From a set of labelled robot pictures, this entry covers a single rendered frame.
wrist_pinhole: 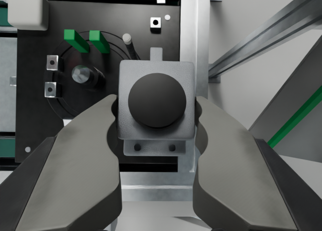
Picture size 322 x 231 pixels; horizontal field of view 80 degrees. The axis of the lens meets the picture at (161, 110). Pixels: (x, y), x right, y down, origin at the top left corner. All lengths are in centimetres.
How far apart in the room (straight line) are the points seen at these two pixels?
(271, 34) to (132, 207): 38
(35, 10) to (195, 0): 23
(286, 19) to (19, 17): 32
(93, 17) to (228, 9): 28
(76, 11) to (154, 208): 38
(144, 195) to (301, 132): 23
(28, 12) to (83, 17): 7
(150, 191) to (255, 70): 32
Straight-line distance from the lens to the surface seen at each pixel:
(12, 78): 36
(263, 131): 25
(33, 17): 34
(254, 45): 24
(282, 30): 20
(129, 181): 32
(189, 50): 32
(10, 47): 44
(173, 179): 32
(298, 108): 21
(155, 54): 16
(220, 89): 43
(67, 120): 21
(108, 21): 33
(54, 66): 29
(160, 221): 46
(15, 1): 36
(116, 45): 29
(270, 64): 48
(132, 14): 32
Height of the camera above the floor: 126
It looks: 88 degrees down
